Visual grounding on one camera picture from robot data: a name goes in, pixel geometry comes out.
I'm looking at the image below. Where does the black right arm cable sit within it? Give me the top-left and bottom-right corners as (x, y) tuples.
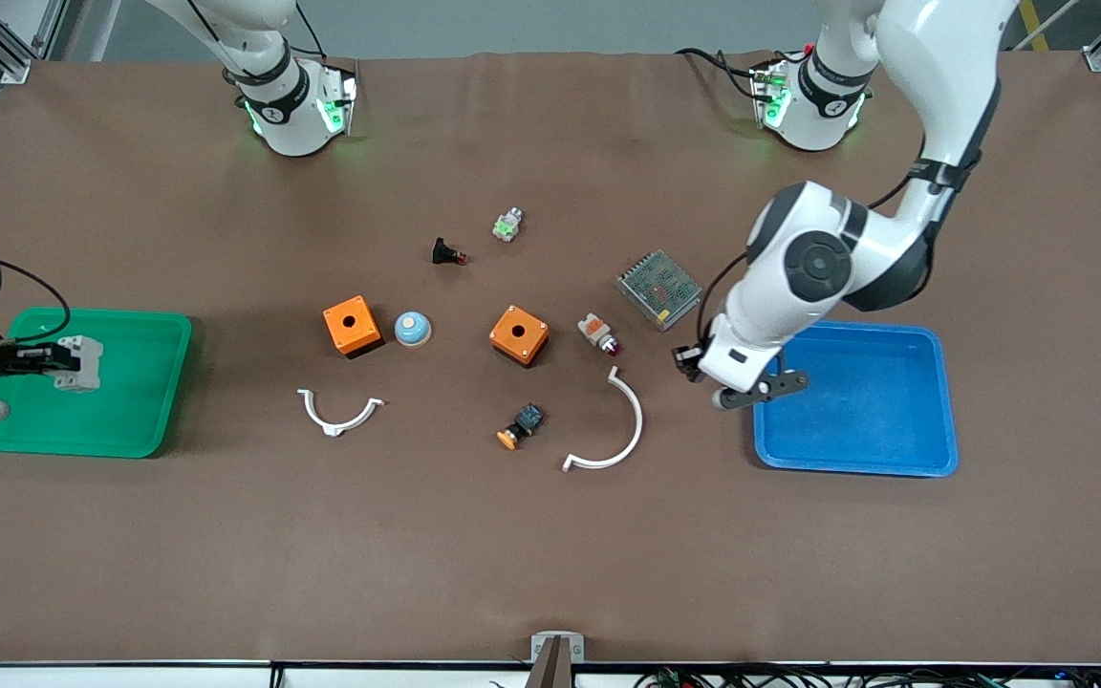
(0, 261), (72, 340)

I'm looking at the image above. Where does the brown table mat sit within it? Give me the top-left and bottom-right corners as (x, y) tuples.
(0, 50), (1101, 665)

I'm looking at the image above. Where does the red indicator lamp orange base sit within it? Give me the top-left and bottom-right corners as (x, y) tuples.
(577, 312), (621, 357)

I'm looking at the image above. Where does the metal mesh power supply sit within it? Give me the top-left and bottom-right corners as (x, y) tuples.
(615, 249), (704, 333)

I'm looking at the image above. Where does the green plastic tray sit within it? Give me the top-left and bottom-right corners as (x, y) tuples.
(0, 306), (194, 460)

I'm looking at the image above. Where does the orange push button black body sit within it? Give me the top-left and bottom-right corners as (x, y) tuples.
(496, 402), (546, 451)

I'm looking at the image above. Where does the grey metal bracket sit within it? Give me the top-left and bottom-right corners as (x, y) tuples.
(530, 631), (586, 664)

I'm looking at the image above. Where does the grey red circuit breaker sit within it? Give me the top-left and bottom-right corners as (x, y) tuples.
(54, 334), (104, 395)

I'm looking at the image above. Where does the small white curved clip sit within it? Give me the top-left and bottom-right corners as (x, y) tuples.
(297, 388), (385, 438)

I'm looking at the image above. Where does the large white curved clip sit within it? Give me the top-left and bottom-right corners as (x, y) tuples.
(562, 366), (644, 473)

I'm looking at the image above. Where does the blue plastic tray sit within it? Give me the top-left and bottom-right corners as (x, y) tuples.
(753, 320), (960, 478)

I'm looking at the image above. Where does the black base cable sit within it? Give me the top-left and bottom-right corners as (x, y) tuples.
(292, 0), (327, 60)
(675, 46), (764, 99)

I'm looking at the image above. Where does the orange button enclosure box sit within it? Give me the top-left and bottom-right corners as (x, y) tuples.
(488, 305), (551, 369)
(322, 295), (384, 359)

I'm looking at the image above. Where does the dark camera pole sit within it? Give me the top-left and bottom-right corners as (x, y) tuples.
(524, 638), (575, 688)

